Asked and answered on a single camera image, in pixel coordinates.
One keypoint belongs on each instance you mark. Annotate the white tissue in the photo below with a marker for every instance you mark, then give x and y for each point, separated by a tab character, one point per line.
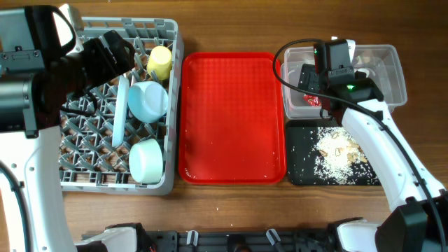
364	71

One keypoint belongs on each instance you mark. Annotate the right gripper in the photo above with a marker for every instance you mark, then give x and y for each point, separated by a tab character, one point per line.
307	80

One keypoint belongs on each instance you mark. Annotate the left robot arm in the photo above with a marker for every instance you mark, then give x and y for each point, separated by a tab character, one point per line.
39	74

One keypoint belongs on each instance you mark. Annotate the grey dishwasher rack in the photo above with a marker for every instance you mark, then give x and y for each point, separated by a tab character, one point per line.
88	161

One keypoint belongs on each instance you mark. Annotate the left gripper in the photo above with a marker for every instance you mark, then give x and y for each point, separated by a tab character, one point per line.
106	70

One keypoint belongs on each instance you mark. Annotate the rice and food scraps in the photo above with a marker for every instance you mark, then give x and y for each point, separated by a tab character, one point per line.
341	157

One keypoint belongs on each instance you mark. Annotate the yellow plastic cup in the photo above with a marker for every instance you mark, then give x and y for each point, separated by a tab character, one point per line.
160	63

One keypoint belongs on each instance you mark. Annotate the clear plastic bin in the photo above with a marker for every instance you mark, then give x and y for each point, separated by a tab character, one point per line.
382	61

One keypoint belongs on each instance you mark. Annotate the red plastic tray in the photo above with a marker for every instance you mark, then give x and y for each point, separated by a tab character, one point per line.
232	119

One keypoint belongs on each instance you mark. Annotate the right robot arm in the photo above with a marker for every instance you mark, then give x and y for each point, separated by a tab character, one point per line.
417	200

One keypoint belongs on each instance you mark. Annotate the red candy wrapper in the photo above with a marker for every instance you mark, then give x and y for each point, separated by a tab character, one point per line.
312	100

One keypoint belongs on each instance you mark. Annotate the black plastic tray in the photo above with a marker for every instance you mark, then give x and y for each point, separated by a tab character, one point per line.
301	154

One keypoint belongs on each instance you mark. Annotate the light blue plate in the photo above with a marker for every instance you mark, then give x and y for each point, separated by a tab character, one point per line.
120	111

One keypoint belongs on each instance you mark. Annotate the green bowl with food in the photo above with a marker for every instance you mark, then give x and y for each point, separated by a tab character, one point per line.
146	162

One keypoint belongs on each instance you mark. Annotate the light blue bowl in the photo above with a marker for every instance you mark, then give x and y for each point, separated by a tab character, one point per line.
148	101

